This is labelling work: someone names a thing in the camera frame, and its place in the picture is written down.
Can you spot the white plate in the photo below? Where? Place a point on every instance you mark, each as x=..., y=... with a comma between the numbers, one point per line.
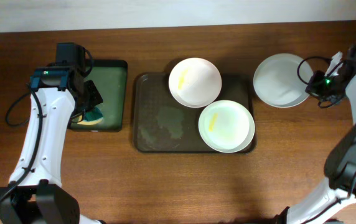
x=226, y=126
x=195, y=82

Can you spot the dark brown serving tray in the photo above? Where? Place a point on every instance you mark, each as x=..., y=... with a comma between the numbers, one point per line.
x=160, y=123

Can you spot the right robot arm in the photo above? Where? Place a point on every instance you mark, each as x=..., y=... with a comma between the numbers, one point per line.
x=338, y=188

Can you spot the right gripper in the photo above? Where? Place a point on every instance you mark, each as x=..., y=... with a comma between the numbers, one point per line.
x=312, y=89

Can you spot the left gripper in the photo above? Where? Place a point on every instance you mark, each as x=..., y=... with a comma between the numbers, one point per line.
x=98, y=98

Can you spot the pale grey plate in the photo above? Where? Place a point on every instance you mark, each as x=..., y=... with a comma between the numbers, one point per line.
x=279, y=80

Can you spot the white top plate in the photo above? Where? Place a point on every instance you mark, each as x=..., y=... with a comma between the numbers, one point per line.
x=195, y=82

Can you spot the black rectangular sponge tray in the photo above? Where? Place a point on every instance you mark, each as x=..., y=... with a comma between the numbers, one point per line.
x=109, y=77

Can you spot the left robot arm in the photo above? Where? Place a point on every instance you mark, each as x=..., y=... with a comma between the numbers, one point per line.
x=58, y=94

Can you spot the green and yellow sponge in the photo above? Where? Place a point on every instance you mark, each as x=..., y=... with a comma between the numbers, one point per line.
x=92, y=117

